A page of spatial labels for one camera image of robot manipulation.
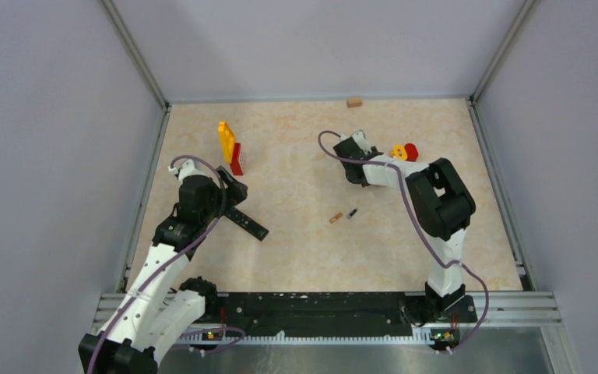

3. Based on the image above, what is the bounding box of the black remote control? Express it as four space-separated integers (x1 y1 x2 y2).
224 207 269 242

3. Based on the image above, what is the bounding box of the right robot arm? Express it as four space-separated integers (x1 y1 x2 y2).
333 131 476 321

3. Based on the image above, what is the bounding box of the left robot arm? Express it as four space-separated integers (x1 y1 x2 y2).
78 159 248 373

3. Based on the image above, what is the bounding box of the black silver AAA battery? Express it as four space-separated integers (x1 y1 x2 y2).
346 208 358 219

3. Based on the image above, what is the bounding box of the yellow toy block plate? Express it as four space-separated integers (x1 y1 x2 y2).
218 121 237 164

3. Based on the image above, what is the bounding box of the yellow round toy block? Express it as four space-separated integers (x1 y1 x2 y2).
392 145 408 161

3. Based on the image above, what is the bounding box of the red round toy block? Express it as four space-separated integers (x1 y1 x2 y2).
404 143 420 162

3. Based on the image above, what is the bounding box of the small wooden block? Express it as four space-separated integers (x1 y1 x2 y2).
346 97 363 108

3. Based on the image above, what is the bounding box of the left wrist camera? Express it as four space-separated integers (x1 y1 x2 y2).
168 159 205 184

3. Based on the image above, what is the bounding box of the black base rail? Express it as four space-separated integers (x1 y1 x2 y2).
179 277 478 350

